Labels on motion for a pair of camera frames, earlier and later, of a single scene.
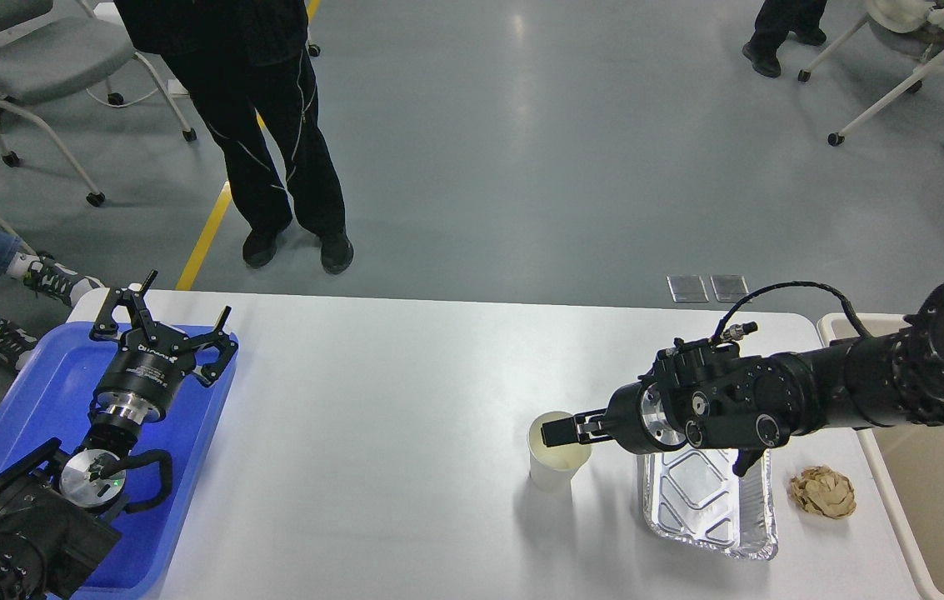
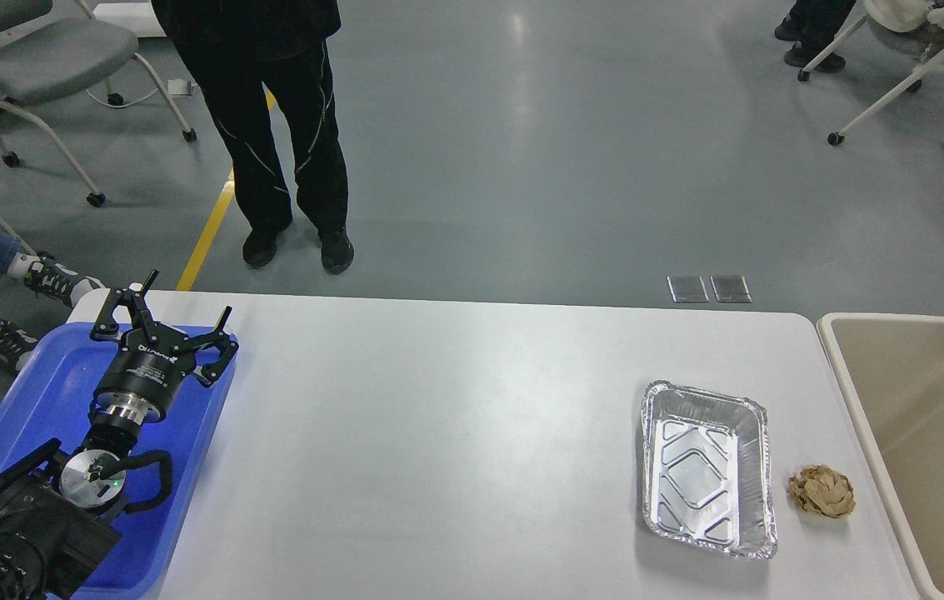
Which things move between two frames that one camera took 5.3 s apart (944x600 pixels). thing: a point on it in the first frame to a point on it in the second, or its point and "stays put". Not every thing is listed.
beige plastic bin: [943, 487] stays put
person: [776, 20] to [814, 24]
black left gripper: [143, 376] stays put
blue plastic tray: [47, 397] stays put
